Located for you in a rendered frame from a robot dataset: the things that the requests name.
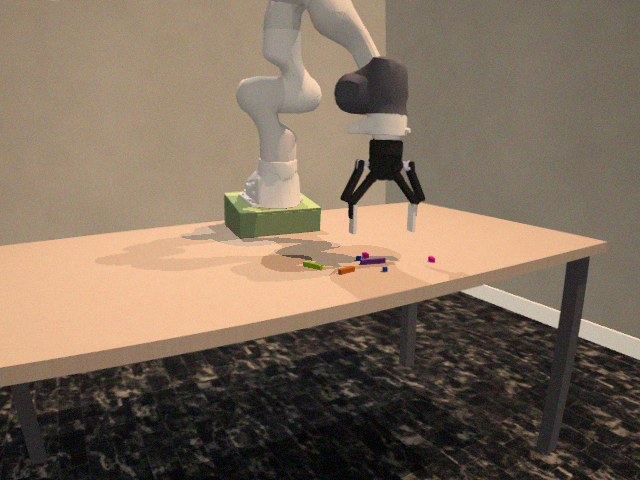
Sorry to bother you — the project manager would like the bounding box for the purple rod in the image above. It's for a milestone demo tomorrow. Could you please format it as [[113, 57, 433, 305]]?
[[360, 258, 386, 265]]

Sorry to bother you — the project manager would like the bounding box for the lime green rod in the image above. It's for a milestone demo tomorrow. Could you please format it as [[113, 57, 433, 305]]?
[[303, 261, 323, 270]]

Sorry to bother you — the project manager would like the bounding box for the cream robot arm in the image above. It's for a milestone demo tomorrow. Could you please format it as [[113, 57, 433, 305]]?
[[236, 0, 411, 209]]

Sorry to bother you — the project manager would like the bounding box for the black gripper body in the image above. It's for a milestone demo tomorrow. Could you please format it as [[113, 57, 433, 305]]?
[[368, 139, 403, 181]]

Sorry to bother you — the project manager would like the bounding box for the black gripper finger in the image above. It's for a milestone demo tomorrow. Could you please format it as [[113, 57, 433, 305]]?
[[390, 161, 425, 232], [340, 159, 386, 235]]

